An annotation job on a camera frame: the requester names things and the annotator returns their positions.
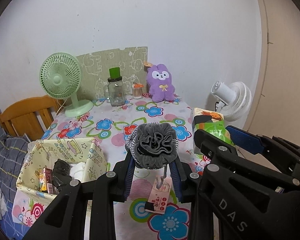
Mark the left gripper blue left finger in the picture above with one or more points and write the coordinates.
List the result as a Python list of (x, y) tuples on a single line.
[(129, 174)]

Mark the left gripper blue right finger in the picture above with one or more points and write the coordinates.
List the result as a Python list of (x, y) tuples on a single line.
[(176, 178)]

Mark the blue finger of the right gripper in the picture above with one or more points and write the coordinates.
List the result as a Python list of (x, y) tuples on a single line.
[(209, 144), (245, 140)]

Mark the green orange tissue pack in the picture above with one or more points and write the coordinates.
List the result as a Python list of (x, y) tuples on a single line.
[(210, 121)]

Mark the grey bath pouf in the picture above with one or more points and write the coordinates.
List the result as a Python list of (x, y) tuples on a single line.
[(153, 145)]

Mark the black bath pouf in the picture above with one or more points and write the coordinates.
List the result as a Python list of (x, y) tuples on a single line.
[(61, 175)]

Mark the yellow cartoon tissue pack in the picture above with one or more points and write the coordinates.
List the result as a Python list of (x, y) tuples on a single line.
[(43, 180)]

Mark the pink wipes packet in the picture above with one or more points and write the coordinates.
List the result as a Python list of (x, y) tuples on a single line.
[(49, 188)]

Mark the white standing fan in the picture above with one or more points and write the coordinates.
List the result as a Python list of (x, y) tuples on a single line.
[(233, 100)]

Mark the floral tablecloth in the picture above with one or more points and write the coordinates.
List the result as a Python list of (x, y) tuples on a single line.
[(110, 127)]

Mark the beige wardrobe door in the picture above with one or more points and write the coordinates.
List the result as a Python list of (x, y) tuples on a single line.
[(276, 105)]

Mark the toothpick jar orange lid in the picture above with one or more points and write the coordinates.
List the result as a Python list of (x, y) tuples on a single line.
[(137, 90)]

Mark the glass jar with green cup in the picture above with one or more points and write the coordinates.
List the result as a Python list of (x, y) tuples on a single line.
[(115, 87)]

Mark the purple plush bunny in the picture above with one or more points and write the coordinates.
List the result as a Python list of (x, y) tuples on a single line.
[(159, 81)]

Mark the yellow cartoon fabric storage box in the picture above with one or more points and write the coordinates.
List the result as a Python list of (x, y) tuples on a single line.
[(45, 153)]

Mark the wooden bed headboard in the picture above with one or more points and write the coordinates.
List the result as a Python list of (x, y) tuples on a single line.
[(29, 116)]

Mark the green desk fan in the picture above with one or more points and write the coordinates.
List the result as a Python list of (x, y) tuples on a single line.
[(60, 77)]

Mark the grey plaid pillow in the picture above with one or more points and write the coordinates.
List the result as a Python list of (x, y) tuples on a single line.
[(12, 155)]

